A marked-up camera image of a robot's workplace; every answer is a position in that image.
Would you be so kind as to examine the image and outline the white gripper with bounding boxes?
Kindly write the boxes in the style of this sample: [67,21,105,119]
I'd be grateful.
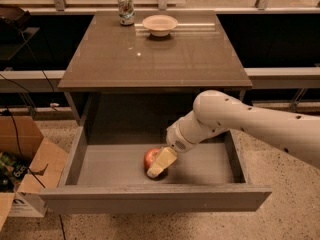
[146,111,227,179]

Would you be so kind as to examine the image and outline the red apple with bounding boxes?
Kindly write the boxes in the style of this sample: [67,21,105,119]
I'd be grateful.
[144,148,166,179]

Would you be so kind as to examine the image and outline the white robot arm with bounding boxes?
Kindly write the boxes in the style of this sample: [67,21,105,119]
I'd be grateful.
[147,90,320,178]

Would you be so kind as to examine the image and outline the grey open top drawer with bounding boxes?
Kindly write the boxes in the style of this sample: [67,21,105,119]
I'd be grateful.
[39,93,273,215]

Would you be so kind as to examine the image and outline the grey cabinet with glossy counter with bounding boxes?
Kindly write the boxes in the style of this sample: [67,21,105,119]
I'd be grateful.
[57,9,253,125]

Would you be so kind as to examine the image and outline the white bowl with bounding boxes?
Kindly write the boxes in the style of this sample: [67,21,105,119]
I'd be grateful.
[142,15,178,37]

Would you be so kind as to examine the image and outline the open cardboard box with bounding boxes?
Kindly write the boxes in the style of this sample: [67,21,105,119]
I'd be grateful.
[0,116,68,229]

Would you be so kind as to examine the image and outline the black device on shelf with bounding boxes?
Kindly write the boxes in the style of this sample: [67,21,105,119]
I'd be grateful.
[0,5,31,30]

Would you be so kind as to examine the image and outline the black cable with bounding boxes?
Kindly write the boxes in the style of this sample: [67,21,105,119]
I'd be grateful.
[0,30,68,240]

